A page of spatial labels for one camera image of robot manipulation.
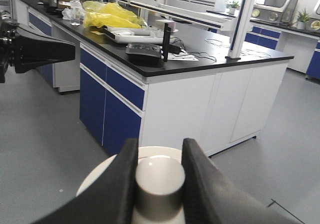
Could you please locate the clear plastic bottle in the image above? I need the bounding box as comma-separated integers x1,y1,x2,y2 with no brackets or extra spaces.
70,0,81,26

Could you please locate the yellow plastic bag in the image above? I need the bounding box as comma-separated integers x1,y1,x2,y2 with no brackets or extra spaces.
82,0,146,28

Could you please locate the glass jar with white lid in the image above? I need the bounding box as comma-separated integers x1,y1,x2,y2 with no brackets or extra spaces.
75,145,201,224

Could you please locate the white bench shelf post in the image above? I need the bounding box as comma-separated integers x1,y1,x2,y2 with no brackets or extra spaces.
225,0,255,60

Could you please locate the white glovebox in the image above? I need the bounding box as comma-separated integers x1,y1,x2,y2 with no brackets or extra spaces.
251,0,299,24

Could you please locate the black device with antenna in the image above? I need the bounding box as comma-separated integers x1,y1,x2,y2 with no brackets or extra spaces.
125,23,181,67

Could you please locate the blue and white lab bench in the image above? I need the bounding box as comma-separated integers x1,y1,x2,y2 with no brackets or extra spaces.
12,0,292,156

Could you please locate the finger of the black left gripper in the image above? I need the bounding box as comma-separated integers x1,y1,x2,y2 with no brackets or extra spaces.
13,25,76,73

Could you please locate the small potted plant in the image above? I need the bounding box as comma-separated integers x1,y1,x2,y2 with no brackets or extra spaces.
296,8,310,29

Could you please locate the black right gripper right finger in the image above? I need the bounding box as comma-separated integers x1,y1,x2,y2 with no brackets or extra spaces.
181,138,296,224

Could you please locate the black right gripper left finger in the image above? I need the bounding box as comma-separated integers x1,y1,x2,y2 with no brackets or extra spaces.
36,138,139,224

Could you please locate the white tray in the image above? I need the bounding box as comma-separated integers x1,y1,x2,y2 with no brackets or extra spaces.
102,26,164,44

